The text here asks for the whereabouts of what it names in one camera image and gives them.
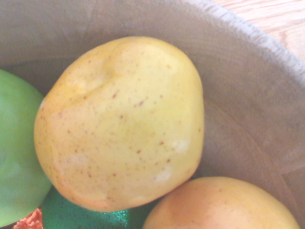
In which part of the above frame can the yellow speckled apple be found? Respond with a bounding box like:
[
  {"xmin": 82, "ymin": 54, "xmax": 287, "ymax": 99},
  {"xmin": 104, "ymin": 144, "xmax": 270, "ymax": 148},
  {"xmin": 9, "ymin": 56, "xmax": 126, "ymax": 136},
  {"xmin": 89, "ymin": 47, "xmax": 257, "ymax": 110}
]
[{"xmin": 33, "ymin": 35, "xmax": 205, "ymax": 213}]

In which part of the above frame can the wooden fruit bowl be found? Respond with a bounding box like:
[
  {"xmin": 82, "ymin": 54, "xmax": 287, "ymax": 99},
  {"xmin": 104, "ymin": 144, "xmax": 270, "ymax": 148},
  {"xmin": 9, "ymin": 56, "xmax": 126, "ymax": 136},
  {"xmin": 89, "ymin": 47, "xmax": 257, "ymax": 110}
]
[{"xmin": 0, "ymin": 0, "xmax": 305, "ymax": 229}]

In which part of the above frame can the yellow orange apple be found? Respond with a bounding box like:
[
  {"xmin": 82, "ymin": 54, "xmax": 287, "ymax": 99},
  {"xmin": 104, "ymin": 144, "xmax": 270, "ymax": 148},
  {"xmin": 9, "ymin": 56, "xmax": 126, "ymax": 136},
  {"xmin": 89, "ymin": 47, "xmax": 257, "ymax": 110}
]
[{"xmin": 142, "ymin": 176, "xmax": 301, "ymax": 229}]

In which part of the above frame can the green lime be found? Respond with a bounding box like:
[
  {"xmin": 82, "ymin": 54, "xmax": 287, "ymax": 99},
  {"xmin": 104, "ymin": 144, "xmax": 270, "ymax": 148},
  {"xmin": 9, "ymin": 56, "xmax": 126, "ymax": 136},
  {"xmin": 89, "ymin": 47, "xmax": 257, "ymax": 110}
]
[{"xmin": 41, "ymin": 188, "xmax": 158, "ymax": 229}]

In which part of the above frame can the green apple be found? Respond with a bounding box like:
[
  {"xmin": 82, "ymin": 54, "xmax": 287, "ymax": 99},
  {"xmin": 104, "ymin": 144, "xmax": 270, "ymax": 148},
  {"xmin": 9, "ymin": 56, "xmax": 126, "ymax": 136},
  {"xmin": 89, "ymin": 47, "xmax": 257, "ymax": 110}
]
[{"xmin": 0, "ymin": 68, "xmax": 53, "ymax": 228}]

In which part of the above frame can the red apple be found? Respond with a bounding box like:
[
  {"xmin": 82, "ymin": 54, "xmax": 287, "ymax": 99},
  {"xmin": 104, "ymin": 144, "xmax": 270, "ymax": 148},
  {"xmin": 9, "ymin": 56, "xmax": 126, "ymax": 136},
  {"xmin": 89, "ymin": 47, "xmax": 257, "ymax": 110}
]
[{"xmin": 13, "ymin": 208, "xmax": 43, "ymax": 229}]

